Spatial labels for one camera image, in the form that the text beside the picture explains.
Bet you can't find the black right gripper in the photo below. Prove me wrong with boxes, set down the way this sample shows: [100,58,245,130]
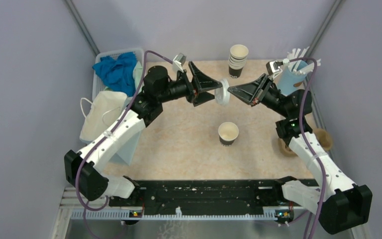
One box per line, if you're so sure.
[227,74,290,119]

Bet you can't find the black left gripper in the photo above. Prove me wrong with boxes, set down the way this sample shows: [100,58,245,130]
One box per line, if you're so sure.
[158,61,222,106]

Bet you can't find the translucent plastic cup lid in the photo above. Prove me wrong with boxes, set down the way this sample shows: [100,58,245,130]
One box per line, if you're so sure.
[214,78,230,106]

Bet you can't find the stack of paper cups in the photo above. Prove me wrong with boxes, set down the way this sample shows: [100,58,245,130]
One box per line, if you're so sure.
[228,44,249,79]

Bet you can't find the single black paper cup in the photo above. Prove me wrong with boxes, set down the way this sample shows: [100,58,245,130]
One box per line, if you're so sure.
[218,122,239,146]

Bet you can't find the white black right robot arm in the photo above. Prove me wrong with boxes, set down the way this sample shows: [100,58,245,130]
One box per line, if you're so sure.
[228,74,373,238]

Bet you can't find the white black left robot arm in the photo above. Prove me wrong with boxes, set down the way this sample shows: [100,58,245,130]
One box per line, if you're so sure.
[64,61,223,206]

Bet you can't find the blue straw holder cup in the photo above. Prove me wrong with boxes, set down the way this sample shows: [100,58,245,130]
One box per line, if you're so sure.
[277,67,306,96]

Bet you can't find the white wrapped straws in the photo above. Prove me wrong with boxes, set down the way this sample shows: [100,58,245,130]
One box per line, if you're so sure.
[287,46,314,76]

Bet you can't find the blue cloth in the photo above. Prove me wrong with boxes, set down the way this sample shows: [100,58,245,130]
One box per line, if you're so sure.
[92,52,137,97]

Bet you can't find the brown pulp cup carrier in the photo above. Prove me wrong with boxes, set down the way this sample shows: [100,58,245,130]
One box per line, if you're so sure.
[278,128,333,157]

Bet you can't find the light blue paper bag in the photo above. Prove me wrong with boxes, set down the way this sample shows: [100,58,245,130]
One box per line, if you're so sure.
[79,91,141,165]

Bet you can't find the white plastic basket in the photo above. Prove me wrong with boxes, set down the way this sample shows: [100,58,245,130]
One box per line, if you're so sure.
[92,48,144,100]

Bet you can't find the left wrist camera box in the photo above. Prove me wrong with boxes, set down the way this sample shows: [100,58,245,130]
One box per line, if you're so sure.
[172,53,186,73]

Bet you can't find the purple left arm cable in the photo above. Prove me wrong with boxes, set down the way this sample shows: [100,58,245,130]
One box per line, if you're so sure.
[75,50,175,239]

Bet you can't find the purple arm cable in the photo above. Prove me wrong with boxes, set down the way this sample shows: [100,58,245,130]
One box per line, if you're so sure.
[75,50,175,239]
[288,57,328,239]

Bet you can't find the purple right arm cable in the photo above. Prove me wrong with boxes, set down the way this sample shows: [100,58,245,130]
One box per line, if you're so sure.
[288,57,328,239]

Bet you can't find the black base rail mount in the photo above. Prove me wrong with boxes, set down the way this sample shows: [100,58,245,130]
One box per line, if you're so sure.
[108,179,305,224]

